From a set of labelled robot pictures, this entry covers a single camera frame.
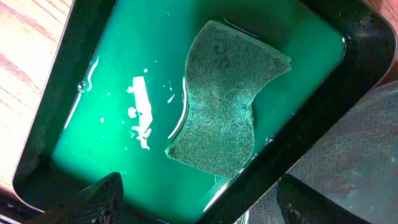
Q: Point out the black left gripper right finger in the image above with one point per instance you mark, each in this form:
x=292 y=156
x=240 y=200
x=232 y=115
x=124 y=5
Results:
x=301 y=204

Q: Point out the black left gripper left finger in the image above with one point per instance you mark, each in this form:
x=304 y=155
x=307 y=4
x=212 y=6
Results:
x=99 y=203

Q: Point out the black rectangular water tray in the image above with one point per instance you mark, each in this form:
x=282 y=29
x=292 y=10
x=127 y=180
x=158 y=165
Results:
x=115 y=95

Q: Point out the green scrubbing sponge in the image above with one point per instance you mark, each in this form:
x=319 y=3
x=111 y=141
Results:
x=225 y=70

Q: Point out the round black serving tray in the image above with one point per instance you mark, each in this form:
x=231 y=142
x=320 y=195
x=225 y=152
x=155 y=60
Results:
x=354 y=164

